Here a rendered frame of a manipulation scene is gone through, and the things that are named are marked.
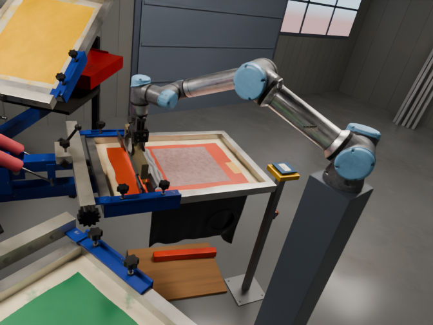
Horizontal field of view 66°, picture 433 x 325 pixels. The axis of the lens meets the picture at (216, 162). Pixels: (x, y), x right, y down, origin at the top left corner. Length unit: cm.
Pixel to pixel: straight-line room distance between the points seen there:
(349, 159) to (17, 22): 192
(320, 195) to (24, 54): 166
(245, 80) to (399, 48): 654
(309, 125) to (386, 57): 656
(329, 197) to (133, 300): 76
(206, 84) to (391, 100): 645
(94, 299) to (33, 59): 140
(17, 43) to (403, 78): 659
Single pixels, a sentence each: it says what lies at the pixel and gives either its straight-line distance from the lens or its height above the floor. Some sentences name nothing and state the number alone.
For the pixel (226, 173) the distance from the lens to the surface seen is 167.
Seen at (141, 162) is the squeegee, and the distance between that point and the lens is 140.
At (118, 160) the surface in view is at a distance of 166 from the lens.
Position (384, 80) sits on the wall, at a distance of 764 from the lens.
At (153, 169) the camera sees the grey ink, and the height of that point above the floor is 96.
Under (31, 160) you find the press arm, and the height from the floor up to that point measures 104.
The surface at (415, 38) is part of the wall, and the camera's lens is 746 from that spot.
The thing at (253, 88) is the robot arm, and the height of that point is 150.
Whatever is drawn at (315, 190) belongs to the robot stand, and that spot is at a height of 115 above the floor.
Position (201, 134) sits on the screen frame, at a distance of 193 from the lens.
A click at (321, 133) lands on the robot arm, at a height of 142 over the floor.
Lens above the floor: 181
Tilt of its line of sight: 29 degrees down
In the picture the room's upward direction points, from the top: 12 degrees clockwise
